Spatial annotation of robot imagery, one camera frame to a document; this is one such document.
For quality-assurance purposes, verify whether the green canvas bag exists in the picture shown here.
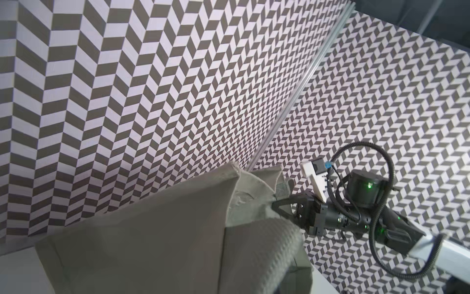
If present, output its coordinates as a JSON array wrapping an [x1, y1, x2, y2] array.
[[35, 163, 313, 294]]

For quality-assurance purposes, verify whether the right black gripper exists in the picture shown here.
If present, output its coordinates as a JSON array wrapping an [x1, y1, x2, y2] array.
[[271, 192, 348, 236]]

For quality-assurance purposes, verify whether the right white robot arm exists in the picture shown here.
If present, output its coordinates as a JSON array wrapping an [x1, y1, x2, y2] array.
[[272, 142, 470, 284]]

